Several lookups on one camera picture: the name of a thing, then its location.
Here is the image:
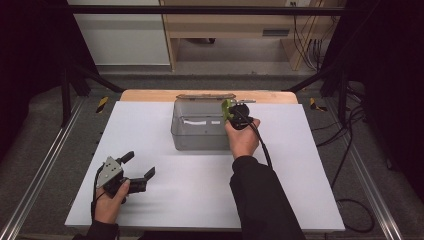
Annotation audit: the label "aluminium floor rail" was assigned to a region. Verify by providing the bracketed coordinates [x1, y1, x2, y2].
[324, 99, 406, 240]
[0, 99, 86, 240]

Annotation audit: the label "white wall power outlet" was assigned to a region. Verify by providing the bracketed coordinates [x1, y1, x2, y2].
[284, 0, 311, 8]

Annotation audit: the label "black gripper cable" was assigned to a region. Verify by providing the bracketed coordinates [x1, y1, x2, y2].
[90, 166, 104, 221]
[233, 109, 274, 170]

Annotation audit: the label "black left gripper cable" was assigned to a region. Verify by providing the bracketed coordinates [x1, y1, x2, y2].
[90, 166, 104, 221]

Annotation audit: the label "transparent grey plastic box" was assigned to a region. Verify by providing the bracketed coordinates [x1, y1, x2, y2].
[170, 93, 238, 152]

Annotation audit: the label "hanging desk cables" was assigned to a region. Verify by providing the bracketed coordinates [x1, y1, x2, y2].
[292, 4, 325, 72]

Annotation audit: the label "black floor cable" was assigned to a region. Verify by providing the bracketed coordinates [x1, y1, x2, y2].
[313, 83, 376, 234]

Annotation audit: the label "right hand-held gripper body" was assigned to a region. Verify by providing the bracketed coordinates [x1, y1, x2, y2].
[229, 98, 257, 131]

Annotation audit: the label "black metal stand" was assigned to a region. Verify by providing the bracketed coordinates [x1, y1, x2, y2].
[61, 59, 124, 128]
[283, 63, 351, 124]

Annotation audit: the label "person's left hand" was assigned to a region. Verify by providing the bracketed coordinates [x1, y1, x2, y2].
[94, 179, 132, 225]

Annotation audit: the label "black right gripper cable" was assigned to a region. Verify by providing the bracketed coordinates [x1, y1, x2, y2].
[233, 109, 274, 170]

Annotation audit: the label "black horizontal frame bar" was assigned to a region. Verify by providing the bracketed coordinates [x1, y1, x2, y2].
[68, 4, 348, 17]

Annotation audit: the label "light wooden desk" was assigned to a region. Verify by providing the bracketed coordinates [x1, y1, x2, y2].
[159, 0, 348, 72]

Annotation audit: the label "yellow black tape strip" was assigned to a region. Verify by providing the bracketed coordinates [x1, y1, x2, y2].
[95, 96, 110, 114]
[309, 97, 328, 113]

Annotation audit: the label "person's right hand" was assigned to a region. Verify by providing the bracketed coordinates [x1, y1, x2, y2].
[224, 118, 261, 160]

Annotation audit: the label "white table sheet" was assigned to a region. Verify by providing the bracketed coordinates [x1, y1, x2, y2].
[64, 100, 346, 233]

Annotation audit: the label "white cabinet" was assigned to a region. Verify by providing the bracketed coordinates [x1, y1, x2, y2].
[66, 0, 171, 66]

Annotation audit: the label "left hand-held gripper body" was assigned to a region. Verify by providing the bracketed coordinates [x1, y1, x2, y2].
[96, 155, 148, 204]

